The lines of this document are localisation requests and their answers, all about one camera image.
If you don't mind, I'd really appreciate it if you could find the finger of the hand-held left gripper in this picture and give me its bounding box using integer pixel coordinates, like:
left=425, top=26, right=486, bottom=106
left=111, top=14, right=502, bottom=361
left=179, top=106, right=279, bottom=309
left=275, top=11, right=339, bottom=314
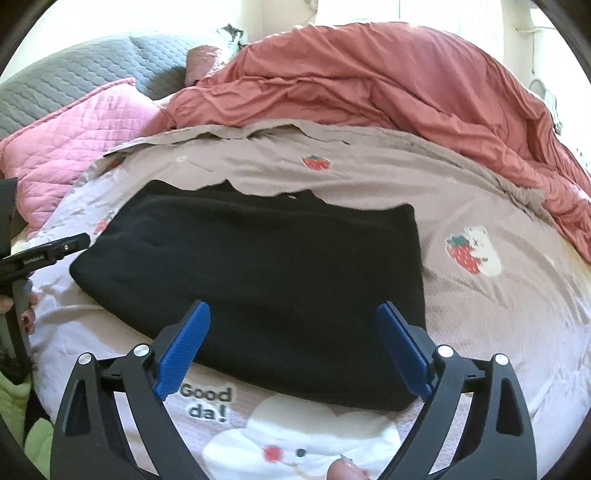
left=45, top=232, right=92, bottom=268

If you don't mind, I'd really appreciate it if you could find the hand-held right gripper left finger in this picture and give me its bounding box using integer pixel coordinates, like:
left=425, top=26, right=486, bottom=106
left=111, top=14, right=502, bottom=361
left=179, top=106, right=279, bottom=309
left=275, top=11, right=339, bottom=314
left=50, top=299, right=212, bottom=480

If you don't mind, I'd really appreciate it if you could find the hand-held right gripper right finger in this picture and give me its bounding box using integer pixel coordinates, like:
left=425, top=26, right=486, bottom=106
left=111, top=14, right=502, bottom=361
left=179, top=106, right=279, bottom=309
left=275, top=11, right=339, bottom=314
left=375, top=301, right=539, bottom=480

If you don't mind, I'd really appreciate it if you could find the black garment with orange cuffs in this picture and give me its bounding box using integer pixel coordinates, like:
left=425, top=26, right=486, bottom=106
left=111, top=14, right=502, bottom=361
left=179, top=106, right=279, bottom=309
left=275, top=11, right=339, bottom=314
left=69, top=179, right=426, bottom=412

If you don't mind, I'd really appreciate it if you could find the person's left hand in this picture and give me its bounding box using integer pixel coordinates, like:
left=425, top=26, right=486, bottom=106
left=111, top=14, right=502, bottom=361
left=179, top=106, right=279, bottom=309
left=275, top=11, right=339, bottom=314
left=0, top=292, right=40, bottom=337

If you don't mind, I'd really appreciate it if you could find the person's right hand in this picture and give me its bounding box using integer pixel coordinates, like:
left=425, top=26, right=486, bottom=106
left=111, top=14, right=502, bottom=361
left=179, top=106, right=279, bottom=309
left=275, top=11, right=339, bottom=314
left=326, top=453, right=371, bottom=480

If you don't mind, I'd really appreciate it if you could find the printed beige blanket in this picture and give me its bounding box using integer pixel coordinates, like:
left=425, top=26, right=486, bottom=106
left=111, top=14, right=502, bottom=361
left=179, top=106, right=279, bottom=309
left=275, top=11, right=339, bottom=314
left=25, top=122, right=591, bottom=480

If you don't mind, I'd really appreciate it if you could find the pink quilted pillow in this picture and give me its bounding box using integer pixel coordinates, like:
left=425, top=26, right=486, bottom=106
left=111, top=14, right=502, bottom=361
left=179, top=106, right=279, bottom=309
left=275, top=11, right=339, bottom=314
left=0, top=78, right=160, bottom=241

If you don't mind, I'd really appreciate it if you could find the grey quilted headboard cushion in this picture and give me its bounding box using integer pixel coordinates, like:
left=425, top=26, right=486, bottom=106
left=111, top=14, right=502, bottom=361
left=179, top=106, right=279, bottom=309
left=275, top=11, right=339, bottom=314
left=0, top=33, right=218, bottom=139

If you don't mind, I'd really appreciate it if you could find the light green fuzzy cloth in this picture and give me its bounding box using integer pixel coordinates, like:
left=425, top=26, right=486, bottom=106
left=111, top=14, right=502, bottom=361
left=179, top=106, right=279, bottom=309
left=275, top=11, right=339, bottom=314
left=0, top=369, right=55, bottom=478

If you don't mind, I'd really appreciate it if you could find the small dusty pink pillow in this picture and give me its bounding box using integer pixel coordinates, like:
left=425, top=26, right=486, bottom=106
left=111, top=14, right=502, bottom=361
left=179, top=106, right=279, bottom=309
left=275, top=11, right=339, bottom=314
left=185, top=44, right=234, bottom=88

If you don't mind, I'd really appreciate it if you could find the salmon duvet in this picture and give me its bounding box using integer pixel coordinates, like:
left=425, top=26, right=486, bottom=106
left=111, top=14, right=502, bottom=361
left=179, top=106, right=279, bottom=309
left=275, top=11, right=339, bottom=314
left=143, top=21, right=591, bottom=266

